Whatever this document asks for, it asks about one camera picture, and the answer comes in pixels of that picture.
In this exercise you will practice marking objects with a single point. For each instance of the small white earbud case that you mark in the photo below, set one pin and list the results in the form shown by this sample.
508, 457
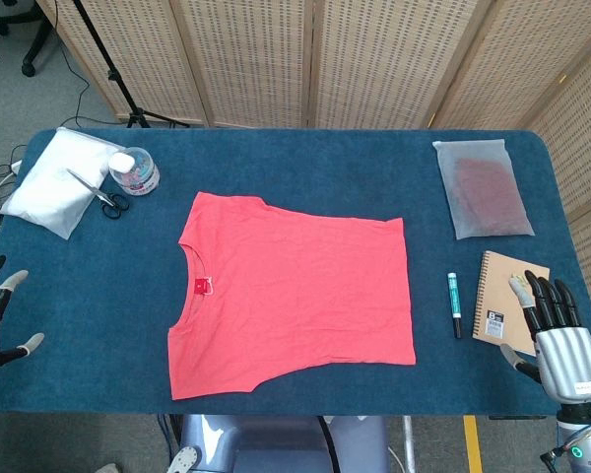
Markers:
120, 162

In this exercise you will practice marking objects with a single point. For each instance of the black tripod stand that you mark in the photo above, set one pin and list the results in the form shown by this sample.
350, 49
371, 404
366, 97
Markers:
110, 75

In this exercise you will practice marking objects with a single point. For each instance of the blue carpet table cover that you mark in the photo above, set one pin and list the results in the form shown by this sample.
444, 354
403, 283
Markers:
276, 162

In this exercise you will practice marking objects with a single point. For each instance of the white round perforated bracket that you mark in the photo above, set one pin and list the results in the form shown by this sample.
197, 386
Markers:
184, 459

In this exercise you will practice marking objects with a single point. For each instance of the red sleeveless t-shirt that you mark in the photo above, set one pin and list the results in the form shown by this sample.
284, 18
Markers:
295, 295

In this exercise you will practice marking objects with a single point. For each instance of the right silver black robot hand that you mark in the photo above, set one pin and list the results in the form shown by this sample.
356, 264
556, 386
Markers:
566, 359

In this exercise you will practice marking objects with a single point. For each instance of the frosted bag with red garment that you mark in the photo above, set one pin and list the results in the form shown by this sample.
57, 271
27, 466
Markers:
482, 192

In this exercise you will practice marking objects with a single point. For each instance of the green white marker pen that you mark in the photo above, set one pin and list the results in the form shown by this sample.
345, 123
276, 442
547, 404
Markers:
454, 300

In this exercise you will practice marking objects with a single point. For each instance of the white soft plastic package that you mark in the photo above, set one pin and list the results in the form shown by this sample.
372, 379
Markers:
54, 189

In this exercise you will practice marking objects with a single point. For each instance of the blue-grey robot torso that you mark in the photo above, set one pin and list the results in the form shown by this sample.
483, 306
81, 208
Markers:
276, 443

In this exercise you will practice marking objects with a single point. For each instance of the wicker folding screen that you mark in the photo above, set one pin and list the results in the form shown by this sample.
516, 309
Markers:
374, 59

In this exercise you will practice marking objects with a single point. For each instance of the clear jar of colourful clips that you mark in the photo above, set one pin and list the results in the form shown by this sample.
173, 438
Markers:
142, 178

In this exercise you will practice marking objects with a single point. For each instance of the kraft spiral notebook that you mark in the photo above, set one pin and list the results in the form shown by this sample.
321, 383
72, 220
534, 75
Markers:
500, 295

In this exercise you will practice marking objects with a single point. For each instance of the small gold binder clip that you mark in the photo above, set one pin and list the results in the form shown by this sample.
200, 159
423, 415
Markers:
520, 280

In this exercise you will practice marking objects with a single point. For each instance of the black office chair base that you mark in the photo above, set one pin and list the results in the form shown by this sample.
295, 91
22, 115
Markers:
35, 43

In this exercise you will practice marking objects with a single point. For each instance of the white power strip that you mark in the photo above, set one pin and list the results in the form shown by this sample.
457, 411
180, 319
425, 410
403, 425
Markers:
15, 167

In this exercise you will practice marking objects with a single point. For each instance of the silver metal table leg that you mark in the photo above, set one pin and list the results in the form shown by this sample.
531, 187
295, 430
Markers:
409, 443

